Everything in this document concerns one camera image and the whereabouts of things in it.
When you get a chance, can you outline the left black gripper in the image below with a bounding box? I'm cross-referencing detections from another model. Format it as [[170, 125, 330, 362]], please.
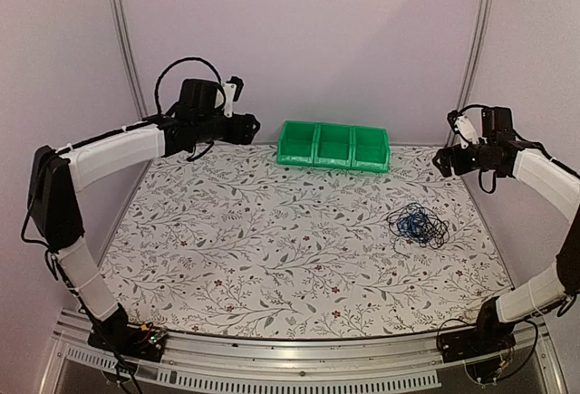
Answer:
[[197, 113, 261, 145]]

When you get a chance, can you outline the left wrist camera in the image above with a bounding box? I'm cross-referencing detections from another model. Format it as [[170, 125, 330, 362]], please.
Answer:
[[222, 76, 244, 118]]

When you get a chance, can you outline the right green bin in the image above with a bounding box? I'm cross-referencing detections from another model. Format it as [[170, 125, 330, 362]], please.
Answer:
[[351, 127, 391, 173]]

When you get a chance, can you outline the blue cable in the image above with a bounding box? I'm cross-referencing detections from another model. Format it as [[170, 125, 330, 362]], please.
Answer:
[[395, 208, 431, 239]]

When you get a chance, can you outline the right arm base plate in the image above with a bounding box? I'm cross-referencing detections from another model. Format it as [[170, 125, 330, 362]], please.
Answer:
[[436, 323, 516, 363]]

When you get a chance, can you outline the aluminium post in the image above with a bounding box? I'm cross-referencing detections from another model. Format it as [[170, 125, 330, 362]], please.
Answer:
[[455, 0, 498, 110], [109, 0, 147, 118]]

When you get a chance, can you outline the black cable tangle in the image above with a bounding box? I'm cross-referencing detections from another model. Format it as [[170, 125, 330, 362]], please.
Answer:
[[385, 202, 450, 257]]

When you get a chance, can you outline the left aluminium post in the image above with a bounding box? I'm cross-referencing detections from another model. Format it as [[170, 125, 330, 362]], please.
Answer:
[[109, 0, 147, 118]]

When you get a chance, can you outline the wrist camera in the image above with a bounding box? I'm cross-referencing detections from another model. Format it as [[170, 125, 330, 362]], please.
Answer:
[[222, 76, 244, 118], [447, 111, 479, 149]]

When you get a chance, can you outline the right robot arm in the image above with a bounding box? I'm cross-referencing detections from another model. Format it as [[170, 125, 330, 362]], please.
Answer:
[[432, 104, 579, 360]]

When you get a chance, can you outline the right aluminium post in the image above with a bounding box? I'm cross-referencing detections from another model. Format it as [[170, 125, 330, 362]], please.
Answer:
[[455, 0, 498, 110]]

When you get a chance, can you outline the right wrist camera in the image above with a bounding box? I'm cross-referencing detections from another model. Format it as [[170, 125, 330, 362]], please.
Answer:
[[447, 111, 479, 149]]

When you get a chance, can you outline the floral table mat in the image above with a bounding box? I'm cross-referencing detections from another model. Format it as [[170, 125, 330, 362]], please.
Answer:
[[101, 145, 512, 339]]

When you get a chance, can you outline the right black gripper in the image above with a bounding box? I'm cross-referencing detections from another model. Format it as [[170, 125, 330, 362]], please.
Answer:
[[434, 138, 499, 178]]

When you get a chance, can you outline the green bin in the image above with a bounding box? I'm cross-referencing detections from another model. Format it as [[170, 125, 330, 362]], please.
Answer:
[[314, 123, 353, 169], [351, 127, 391, 173], [276, 120, 318, 166]]

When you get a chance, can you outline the left green bin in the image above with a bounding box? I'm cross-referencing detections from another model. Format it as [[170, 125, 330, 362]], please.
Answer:
[[276, 120, 318, 166]]

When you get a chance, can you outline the middle green bin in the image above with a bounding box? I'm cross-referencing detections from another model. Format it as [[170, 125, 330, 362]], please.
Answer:
[[314, 123, 353, 169]]

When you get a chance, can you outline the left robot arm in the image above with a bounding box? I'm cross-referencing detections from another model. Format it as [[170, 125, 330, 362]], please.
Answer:
[[20, 69, 261, 352]]

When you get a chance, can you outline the front aluminium rail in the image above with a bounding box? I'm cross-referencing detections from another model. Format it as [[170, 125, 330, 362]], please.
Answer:
[[40, 310, 568, 393]]

